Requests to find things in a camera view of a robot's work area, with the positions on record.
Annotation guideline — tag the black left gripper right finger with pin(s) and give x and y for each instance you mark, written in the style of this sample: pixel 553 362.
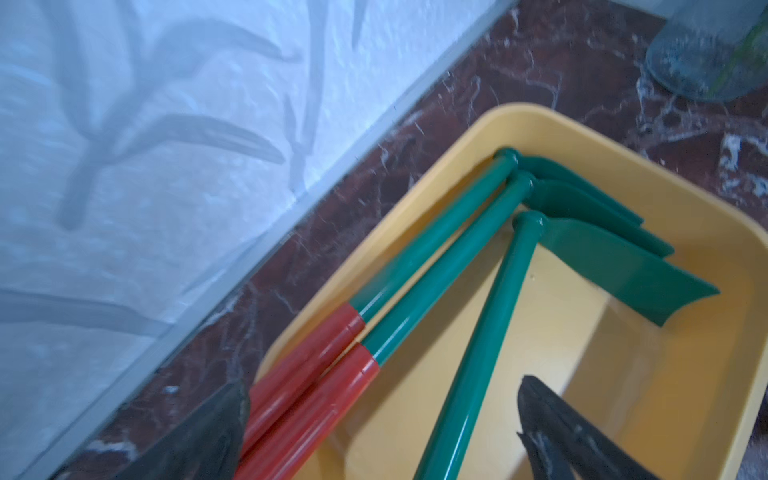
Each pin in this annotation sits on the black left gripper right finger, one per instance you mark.
pixel 562 444

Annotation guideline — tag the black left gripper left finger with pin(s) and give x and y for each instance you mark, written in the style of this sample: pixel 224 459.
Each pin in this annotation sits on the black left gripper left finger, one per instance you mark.
pixel 206 445

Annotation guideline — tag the green small hoe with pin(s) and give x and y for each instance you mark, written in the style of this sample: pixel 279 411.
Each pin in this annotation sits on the green small hoe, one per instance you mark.
pixel 617 256
pixel 305 395
pixel 420 252

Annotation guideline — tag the yellow plastic storage box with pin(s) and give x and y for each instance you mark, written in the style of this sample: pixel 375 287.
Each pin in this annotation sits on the yellow plastic storage box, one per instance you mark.
pixel 682 398

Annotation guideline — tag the blue glass vase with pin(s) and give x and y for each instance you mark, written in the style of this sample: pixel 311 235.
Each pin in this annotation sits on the blue glass vase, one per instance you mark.
pixel 711 51

